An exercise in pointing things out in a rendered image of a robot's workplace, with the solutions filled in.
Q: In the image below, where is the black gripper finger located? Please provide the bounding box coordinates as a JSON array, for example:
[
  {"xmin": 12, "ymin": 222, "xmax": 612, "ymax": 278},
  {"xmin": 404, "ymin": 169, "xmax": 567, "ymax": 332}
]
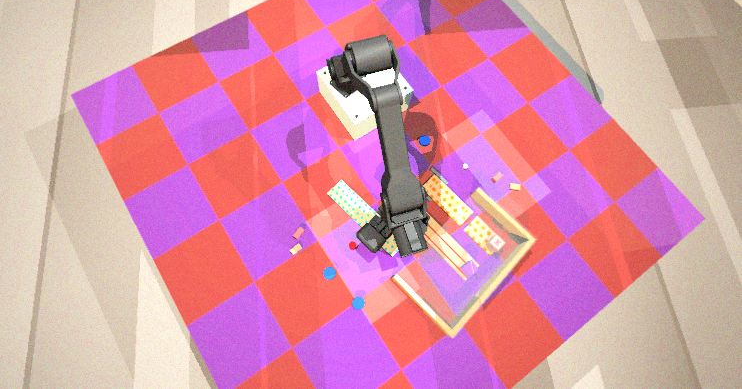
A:
[{"xmin": 369, "ymin": 215, "xmax": 393, "ymax": 240}]

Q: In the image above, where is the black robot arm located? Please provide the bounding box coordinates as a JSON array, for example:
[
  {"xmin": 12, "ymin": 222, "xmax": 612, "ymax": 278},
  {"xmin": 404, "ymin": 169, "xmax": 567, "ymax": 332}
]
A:
[{"xmin": 326, "ymin": 34, "xmax": 430, "ymax": 258}]

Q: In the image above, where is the cream strip with red stripes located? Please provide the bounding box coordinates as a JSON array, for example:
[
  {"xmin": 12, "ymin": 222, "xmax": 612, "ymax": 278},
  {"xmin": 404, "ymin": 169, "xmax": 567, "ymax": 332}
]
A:
[{"xmin": 424, "ymin": 212, "xmax": 441, "ymax": 241}]

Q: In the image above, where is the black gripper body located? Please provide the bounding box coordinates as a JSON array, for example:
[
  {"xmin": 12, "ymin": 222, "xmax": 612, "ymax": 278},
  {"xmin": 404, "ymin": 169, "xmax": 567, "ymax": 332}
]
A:
[{"xmin": 356, "ymin": 204, "xmax": 392, "ymax": 253}]

